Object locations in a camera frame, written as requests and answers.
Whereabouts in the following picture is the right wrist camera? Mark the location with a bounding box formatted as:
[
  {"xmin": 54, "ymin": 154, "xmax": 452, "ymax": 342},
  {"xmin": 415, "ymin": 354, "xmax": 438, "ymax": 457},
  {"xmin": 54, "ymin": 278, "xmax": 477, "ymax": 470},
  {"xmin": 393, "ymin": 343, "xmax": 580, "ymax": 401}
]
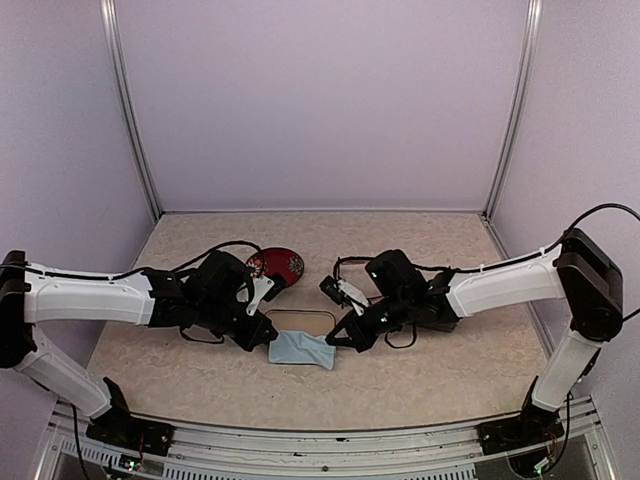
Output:
[{"xmin": 319, "ymin": 276, "xmax": 371, "ymax": 315}]

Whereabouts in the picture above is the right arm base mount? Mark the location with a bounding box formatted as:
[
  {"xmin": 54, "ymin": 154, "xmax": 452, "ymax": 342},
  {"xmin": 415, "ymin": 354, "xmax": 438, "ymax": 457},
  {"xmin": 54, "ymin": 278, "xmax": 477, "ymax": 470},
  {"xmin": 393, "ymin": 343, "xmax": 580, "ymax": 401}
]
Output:
[{"xmin": 476, "ymin": 378, "xmax": 565, "ymax": 455}]

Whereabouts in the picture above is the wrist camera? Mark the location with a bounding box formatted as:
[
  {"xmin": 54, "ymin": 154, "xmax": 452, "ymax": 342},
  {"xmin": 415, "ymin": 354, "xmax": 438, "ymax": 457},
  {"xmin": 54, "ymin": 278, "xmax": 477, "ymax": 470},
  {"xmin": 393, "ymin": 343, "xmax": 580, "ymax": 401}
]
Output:
[
  {"xmin": 246, "ymin": 275, "xmax": 279, "ymax": 316},
  {"xmin": 319, "ymin": 276, "xmax": 371, "ymax": 315}
]

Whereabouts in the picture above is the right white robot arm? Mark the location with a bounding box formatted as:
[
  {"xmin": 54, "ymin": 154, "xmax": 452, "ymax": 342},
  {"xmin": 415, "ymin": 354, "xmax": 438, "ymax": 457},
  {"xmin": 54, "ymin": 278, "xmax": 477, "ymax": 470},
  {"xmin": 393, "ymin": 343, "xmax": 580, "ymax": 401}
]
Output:
[{"xmin": 320, "ymin": 228, "xmax": 625, "ymax": 444}]

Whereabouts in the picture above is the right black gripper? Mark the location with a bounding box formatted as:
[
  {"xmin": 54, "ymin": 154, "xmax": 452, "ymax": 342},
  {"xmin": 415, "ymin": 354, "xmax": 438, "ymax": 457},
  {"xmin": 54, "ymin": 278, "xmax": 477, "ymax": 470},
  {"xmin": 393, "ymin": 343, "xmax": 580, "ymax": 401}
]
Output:
[{"xmin": 325, "ymin": 292, "xmax": 412, "ymax": 353}]

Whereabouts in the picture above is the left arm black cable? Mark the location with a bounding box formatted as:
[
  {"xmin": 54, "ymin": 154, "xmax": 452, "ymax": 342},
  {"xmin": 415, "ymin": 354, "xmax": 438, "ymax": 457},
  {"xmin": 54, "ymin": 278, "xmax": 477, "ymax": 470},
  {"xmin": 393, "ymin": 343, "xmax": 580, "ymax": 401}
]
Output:
[{"xmin": 0, "ymin": 240, "xmax": 266, "ymax": 346}]

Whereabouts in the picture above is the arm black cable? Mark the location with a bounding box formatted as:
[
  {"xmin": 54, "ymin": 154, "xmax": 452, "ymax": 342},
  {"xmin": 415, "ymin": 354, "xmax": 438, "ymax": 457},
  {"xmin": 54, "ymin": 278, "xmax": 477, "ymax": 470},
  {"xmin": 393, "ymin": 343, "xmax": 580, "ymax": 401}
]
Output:
[
  {"xmin": 333, "ymin": 202, "xmax": 640, "ymax": 349},
  {"xmin": 0, "ymin": 240, "xmax": 266, "ymax": 346}
]

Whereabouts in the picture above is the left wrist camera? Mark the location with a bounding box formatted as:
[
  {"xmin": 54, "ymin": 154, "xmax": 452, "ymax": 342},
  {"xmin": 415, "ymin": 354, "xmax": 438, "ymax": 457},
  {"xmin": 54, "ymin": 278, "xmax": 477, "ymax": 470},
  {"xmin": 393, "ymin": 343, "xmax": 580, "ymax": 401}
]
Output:
[{"xmin": 246, "ymin": 275, "xmax": 279, "ymax": 316}]

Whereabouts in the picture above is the grey green glasses case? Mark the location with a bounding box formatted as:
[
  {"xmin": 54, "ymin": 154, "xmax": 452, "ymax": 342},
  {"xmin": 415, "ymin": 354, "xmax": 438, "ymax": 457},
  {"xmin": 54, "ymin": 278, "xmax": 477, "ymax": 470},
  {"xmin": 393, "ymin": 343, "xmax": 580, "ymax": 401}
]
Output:
[{"xmin": 424, "ymin": 322, "xmax": 458, "ymax": 333}]

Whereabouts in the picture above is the black hard glasses case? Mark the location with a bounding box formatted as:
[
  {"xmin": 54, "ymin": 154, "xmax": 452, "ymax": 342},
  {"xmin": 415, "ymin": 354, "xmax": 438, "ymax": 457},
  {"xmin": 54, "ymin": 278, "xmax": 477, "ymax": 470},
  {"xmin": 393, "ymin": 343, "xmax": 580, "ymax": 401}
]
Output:
[{"xmin": 265, "ymin": 309, "xmax": 337, "ymax": 337}]

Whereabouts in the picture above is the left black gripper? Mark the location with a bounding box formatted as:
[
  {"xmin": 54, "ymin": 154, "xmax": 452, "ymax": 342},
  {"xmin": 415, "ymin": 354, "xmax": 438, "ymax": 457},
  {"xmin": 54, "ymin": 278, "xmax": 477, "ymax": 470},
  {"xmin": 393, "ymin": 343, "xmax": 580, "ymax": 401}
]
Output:
[{"xmin": 195, "ymin": 295, "xmax": 277, "ymax": 352}]

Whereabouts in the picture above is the right aluminium frame post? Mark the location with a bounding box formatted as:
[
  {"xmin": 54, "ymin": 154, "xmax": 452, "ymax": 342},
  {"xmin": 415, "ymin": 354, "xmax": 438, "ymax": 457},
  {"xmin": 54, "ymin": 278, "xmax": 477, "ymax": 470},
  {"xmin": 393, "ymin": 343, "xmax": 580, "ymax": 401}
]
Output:
[{"xmin": 482, "ymin": 0, "xmax": 543, "ymax": 223}]

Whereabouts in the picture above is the red floral round case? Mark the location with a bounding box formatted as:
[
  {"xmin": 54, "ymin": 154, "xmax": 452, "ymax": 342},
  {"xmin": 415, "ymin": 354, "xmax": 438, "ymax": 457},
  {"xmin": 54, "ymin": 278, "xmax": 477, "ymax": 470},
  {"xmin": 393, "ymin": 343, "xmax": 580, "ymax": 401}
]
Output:
[{"xmin": 245, "ymin": 247, "xmax": 305, "ymax": 289}]

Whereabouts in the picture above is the left aluminium frame post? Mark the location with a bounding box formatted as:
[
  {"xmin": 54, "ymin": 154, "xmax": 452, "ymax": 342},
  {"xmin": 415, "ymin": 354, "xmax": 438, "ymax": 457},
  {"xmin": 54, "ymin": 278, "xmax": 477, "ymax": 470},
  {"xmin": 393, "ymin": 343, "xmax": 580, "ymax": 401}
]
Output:
[{"xmin": 99, "ymin": 0, "xmax": 164, "ymax": 223}]

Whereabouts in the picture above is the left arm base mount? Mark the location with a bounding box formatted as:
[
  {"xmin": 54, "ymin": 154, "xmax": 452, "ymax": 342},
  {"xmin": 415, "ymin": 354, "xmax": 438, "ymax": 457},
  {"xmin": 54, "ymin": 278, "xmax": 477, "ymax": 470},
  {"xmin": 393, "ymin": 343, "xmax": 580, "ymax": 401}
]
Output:
[{"xmin": 86, "ymin": 377, "xmax": 175, "ymax": 457}]

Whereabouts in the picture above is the front aluminium rail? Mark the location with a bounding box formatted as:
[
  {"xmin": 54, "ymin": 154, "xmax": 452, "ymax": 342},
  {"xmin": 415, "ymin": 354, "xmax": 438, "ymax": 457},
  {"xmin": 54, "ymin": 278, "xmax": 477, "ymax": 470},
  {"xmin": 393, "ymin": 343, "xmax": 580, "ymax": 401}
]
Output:
[{"xmin": 34, "ymin": 397, "xmax": 616, "ymax": 480}]

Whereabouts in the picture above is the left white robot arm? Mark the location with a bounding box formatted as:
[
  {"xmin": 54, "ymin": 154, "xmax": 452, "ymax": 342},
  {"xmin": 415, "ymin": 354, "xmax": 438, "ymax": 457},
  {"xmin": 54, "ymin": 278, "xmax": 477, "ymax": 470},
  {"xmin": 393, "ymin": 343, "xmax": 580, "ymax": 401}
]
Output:
[{"xmin": 1, "ymin": 250, "xmax": 278, "ymax": 445}]

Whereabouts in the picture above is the aluminium frame post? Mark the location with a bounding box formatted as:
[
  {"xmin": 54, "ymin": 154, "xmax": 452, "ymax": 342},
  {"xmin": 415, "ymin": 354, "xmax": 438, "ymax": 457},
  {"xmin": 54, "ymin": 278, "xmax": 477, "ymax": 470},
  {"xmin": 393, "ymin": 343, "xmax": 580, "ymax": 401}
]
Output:
[
  {"xmin": 482, "ymin": 0, "xmax": 543, "ymax": 223},
  {"xmin": 99, "ymin": 0, "xmax": 164, "ymax": 223}
]

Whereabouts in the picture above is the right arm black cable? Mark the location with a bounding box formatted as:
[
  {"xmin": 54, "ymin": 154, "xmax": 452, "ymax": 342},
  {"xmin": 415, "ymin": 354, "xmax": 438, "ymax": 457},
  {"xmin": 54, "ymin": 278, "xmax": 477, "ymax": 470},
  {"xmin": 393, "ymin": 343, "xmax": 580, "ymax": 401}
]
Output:
[{"xmin": 333, "ymin": 202, "xmax": 640, "ymax": 349}]

